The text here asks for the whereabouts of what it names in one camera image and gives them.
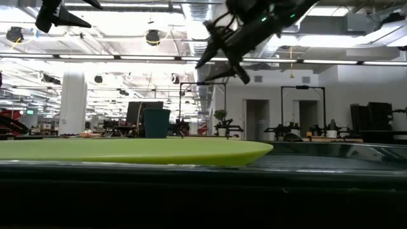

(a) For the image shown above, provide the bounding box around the leafy plant in white pot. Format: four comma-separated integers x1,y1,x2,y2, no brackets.
213,109,228,137

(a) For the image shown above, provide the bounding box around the lime green plate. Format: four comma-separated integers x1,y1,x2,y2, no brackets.
0,137,275,167

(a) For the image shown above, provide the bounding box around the dark teal cup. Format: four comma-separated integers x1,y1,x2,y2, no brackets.
142,108,172,139

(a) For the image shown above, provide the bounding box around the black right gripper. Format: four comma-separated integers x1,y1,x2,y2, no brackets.
195,15,281,86

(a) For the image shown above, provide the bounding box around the black computer monitor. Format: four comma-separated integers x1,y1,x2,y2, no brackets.
126,101,164,125

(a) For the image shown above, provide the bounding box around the black tray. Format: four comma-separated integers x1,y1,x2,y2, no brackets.
0,139,407,227

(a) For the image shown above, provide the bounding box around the red machine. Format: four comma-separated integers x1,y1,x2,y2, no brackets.
0,109,20,136

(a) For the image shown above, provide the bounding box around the wooden background table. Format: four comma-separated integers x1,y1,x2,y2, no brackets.
301,137,364,143

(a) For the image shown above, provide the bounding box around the black ceiling device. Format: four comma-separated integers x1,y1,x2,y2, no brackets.
5,26,25,44
145,29,161,47

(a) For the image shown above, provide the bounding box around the cactus in white pot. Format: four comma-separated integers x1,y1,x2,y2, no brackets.
326,118,338,139

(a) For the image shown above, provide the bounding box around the white round pillar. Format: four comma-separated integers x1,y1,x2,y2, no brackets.
58,71,88,136

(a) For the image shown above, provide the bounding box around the black equipment cabinet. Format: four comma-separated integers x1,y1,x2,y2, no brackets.
349,101,394,132

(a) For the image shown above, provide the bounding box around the silver ventilation duct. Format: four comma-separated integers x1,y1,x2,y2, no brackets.
182,0,220,58

